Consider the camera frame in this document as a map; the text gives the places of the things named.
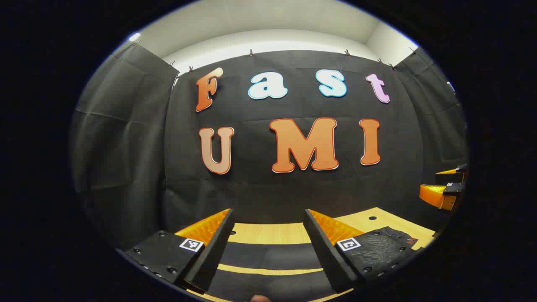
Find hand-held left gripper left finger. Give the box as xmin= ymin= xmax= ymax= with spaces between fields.
xmin=125 ymin=208 xmax=235 ymax=293

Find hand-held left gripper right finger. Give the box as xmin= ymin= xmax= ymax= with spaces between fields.
xmin=303 ymin=208 xmax=422 ymax=293

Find dark grey jeans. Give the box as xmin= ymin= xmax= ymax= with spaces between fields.
xmin=208 ymin=226 xmax=420 ymax=302

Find black backdrop cloth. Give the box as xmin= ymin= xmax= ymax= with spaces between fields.
xmin=69 ymin=42 xmax=468 ymax=252

